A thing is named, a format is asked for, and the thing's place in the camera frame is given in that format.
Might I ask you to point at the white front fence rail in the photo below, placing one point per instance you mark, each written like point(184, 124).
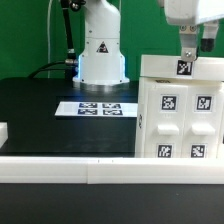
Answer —
point(111, 170)

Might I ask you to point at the white cabinet door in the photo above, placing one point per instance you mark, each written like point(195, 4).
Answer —
point(203, 117)
point(165, 120)

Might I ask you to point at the white left fence rail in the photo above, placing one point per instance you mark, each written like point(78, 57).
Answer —
point(3, 133)

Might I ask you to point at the white cabinet top block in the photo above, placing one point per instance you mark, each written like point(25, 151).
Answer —
point(204, 68)

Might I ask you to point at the white cabinet body box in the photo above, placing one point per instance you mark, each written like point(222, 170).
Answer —
point(141, 127)

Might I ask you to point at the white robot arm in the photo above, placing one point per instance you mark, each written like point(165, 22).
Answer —
point(101, 64)

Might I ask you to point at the white marker base plate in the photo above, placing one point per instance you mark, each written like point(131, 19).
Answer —
point(96, 109)

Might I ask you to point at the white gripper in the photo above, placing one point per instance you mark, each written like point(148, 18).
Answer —
point(194, 12)

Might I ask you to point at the white fence rail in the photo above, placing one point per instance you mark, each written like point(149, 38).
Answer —
point(111, 170)
point(3, 133)

